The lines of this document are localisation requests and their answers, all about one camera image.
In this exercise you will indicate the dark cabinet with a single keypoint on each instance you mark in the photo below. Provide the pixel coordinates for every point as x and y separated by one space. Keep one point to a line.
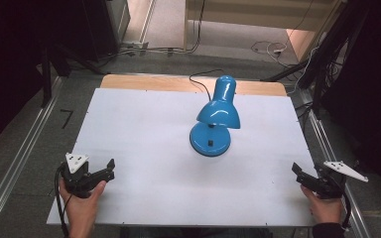
107 26

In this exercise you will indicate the person's left hand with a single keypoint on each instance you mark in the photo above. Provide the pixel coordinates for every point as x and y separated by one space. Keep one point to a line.
81 210

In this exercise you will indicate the black tripod stand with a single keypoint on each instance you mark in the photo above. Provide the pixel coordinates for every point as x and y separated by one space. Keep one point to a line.
324 49

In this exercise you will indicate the aluminium floor rail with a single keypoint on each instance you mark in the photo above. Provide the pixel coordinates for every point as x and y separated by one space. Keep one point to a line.
330 152
16 158

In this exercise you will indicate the dark curtain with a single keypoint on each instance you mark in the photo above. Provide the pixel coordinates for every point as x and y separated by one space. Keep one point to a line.
20 59
377 92

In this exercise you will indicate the black metal stand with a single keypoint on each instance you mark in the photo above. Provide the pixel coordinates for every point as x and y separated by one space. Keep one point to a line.
46 79

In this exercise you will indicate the light wooden furniture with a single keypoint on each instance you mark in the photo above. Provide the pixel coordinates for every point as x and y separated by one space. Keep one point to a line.
261 15

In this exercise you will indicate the blue desk lamp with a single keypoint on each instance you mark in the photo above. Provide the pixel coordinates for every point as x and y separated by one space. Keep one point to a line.
211 139

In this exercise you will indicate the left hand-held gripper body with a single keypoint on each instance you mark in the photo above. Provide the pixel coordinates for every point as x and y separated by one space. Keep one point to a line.
77 180

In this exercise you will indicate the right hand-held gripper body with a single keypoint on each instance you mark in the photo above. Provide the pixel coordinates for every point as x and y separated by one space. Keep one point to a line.
329 186

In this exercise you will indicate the person's right hand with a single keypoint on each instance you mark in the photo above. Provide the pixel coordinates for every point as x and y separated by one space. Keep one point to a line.
325 210

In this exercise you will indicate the grey power strip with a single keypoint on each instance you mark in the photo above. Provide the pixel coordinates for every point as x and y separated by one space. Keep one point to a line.
135 45

